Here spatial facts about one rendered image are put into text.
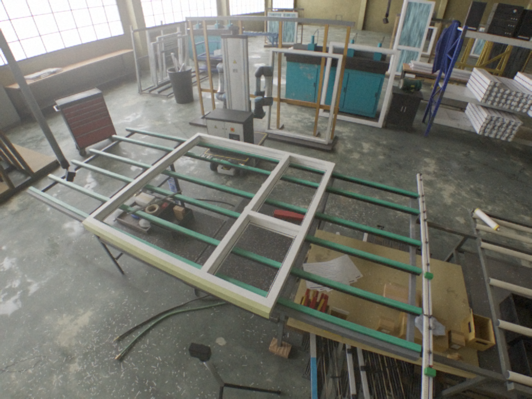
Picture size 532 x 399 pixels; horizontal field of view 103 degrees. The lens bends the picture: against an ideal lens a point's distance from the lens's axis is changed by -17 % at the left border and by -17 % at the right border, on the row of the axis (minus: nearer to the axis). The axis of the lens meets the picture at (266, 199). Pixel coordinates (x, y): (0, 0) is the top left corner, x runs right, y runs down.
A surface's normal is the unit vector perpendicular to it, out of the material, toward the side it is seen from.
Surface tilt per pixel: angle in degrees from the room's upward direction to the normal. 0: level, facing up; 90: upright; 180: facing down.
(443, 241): 0
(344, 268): 0
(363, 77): 90
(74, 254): 0
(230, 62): 90
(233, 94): 90
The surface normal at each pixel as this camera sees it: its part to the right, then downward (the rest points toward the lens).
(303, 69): -0.40, 0.61
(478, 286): 0.00, -0.75
